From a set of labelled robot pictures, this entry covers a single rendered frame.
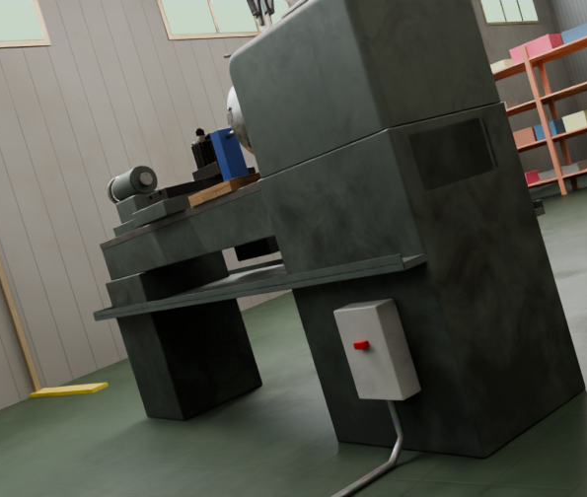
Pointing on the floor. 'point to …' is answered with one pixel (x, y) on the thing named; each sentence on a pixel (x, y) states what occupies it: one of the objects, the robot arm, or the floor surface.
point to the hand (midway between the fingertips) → (266, 26)
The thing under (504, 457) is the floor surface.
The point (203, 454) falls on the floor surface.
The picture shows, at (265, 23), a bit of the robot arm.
